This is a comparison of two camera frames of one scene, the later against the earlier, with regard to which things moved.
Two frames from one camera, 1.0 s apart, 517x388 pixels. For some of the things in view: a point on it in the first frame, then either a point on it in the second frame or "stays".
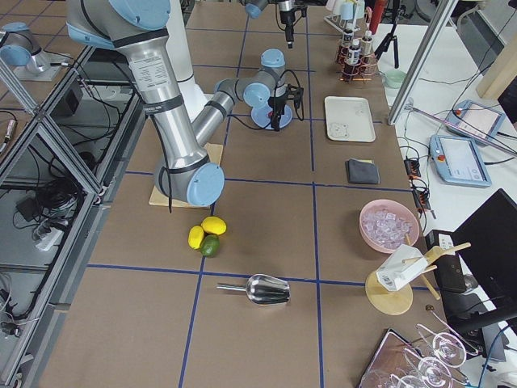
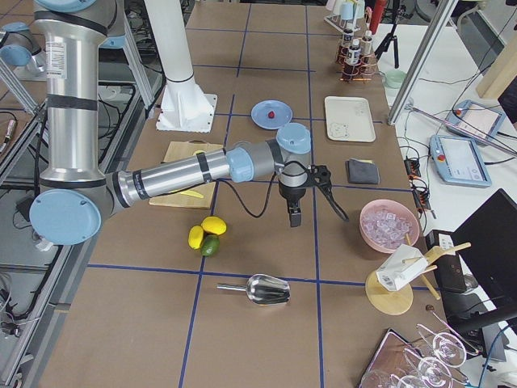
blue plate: (261, 116) stays
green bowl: (393, 78) stays
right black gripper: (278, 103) → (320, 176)
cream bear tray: (349, 119) stays
